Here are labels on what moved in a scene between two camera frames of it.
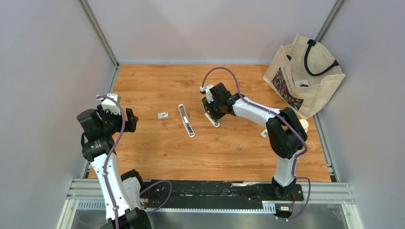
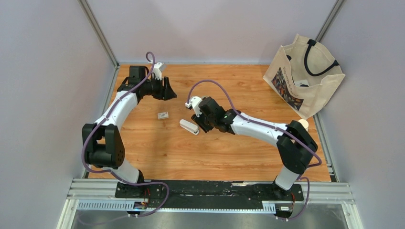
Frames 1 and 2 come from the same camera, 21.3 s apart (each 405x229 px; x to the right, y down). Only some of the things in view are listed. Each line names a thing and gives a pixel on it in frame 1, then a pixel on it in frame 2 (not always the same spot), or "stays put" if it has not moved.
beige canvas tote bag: [303, 75] stays put
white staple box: [163, 115] stays put
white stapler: [185, 120] -> [189, 126]
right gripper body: [217, 111] -> [207, 123]
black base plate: [213, 194] stays put
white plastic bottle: [305, 124] stays put
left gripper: [132, 120] -> [165, 93]
